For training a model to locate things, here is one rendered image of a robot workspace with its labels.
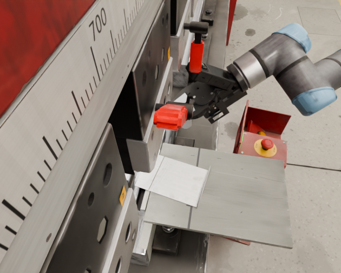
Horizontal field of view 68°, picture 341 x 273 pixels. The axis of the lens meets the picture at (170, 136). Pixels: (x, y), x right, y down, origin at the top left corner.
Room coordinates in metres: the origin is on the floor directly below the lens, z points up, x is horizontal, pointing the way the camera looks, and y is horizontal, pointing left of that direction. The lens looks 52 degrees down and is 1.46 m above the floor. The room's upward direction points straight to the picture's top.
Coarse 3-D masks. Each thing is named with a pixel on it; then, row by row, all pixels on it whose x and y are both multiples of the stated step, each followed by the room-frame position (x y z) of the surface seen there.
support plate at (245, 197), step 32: (192, 160) 0.30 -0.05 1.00; (224, 160) 0.30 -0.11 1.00; (256, 160) 0.30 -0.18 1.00; (224, 192) 0.22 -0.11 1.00; (256, 192) 0.22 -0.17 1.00; (160, 224) 0.16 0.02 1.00; (192, 224) 0.16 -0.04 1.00; (224, 224) 0.16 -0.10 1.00; (256, 224) 0.16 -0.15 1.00; (288, 224) 0.16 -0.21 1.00
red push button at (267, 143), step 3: (261, 141) 0.50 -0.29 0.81; (264, 141) 0.49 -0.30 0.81; (267, 141) 0.49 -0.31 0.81; (270, 141) 0.49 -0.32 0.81; (261, 144) 0.49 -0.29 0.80; (264, 144) 0.48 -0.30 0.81; (267, 144) 0.48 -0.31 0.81; (270, 144) 0.48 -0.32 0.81; (273, 144) 0.48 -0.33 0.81; (264, 147) 0.47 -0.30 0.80; (267, 147) 0.47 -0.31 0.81; (270, 147) 0.47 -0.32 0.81
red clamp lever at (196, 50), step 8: (184, 24) 0.40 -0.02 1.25; (192, 24) 0.40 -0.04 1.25; (200, 24) 0.39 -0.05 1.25; (208, 24) 0.40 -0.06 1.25; (192, 32) 0.40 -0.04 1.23; (200, 32) 0.39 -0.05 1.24; (200, 40) 0.39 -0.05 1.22; (192, 48) 0.39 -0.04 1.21; (200, 48) 0.39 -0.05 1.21; (192, 56) 0.39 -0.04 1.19; (200, 56) 0.39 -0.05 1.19; (192, 64) 0.39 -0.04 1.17; (200, 64) 0.39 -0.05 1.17; (192, 72) 0.39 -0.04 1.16
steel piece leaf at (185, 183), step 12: (168, 168) 0.28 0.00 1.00; (180, 168) 0.28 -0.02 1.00; (192, 168) 0.28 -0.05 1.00; (156, 180) 0.25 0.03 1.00; (168, 180) 0.25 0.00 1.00; (180, 180) 0.25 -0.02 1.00; (192, 180) 0.25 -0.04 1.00; (204, 180) 0.25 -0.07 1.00; (156, 192) 0.22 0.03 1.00; (168, 192) 0.22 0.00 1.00; (180, 192) 0.22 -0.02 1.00; (192, 192) 0.22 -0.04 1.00; (192, 204) 0.20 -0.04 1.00
